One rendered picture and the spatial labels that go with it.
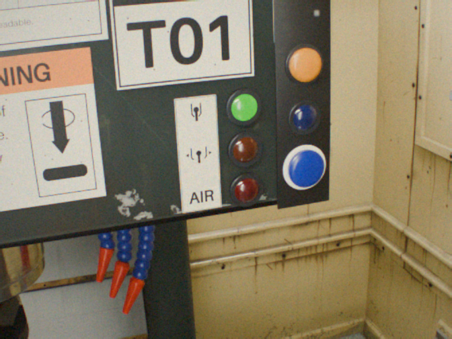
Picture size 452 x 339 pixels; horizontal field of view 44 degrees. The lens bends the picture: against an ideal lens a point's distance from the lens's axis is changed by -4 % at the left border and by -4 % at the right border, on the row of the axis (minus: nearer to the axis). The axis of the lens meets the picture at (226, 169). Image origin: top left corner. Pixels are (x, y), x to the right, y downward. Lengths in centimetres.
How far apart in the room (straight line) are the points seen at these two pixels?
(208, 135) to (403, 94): 121
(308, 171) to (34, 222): 21
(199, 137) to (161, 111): 3
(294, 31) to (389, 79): 123
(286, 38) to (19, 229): 23
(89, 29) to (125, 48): 3
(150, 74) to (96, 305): 85
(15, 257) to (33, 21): 28
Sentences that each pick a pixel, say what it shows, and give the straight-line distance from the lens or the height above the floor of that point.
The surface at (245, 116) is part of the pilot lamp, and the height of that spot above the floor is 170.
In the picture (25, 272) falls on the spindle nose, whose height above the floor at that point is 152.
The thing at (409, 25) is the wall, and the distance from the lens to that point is 155.
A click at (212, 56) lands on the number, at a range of 41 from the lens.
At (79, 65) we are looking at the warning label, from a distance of 39.
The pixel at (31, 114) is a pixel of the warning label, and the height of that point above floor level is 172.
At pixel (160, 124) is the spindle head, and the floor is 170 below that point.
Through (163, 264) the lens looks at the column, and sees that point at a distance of 122.
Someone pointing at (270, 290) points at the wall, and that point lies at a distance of 179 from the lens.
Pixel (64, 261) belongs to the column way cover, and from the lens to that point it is 114.
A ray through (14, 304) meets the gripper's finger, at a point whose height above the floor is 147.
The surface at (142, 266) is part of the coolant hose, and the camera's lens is 62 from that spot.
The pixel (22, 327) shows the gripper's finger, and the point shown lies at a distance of 62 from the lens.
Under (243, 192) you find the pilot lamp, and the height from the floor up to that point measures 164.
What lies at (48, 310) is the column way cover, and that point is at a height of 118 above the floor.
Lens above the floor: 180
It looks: 20 degrees down
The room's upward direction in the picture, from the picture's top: 3 degrees counter-clockwise
